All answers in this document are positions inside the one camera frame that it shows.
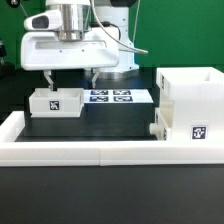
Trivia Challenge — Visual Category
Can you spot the white drawer cabinet box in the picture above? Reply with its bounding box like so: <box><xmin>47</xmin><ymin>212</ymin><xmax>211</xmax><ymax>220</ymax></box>
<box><xmin>156</xmin><ymin>67</ymin><xmax>224</xmax><ymax>142</ymax></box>

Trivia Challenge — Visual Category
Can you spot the thin white cable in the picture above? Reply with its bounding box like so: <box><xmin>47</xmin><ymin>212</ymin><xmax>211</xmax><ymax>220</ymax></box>
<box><xmin>89</xmin><ymin>0</ymin><xmax>149</xmax><ymax>55</ymax></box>

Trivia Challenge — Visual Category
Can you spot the white rear drawer tray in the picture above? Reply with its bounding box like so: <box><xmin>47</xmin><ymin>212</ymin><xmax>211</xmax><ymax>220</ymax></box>
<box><xmin>29</xmin><ymin>88</ymin><xmax>84</xmax><ymax>118</ymax></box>

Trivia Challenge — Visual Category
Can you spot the white front drawer tray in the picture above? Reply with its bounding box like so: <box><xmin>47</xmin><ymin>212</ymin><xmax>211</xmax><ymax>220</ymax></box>
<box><xmin>149</xmin><ymin>101</ymin><xmax>173</xmax><ymax>141</ymax></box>

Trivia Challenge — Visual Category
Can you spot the white marker tag sheet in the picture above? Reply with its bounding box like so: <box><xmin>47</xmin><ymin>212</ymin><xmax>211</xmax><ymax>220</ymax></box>
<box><xmin>84</xmin><ymin>89</ymin><xmax>153</xmax><ymax>104</ymax></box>

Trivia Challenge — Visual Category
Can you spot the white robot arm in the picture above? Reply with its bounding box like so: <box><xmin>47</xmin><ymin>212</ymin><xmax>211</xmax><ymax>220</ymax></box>
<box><xmin>21</xmin><ymin>0</ymin><xmax>139</xmax><ymax>78</ymax></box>

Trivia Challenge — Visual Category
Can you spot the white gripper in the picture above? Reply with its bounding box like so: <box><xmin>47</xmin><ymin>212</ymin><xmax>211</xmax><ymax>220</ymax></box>
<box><xmin>20</xmin><ymin>30</ymin><xmax>119</xmax><ymax>91</ymax></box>

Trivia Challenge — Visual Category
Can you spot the white drawer tray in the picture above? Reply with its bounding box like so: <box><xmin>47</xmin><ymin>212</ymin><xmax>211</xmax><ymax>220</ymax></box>
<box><xmin>29</xmin><ymin>88</ymin><xmax>84</xmax><ymax>118</ymax></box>
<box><xmin>149</xmin><ymin>101</ymin><xmax>173</xmax><ymax>141</ymax></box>

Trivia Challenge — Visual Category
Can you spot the black camera stand left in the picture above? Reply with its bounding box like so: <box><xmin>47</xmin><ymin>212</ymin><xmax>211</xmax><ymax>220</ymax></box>
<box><xmin>0</xmin><ymin>39</ymin><xmax>15</xmax><ymax>79</ymax></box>

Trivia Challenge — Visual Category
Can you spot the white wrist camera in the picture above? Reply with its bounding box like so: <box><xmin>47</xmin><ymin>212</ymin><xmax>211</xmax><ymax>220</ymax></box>
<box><xmin>24</xmin><ymin>10</ymin><xmax>62</xmax><ymax>31</ymax></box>

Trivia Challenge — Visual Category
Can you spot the white U-shaped border frame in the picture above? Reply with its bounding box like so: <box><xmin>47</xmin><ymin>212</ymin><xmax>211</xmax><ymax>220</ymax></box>
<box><xmin>0</xmin><ymin>111</ymin><xmax>224</xmax><ymax>167</ymax></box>

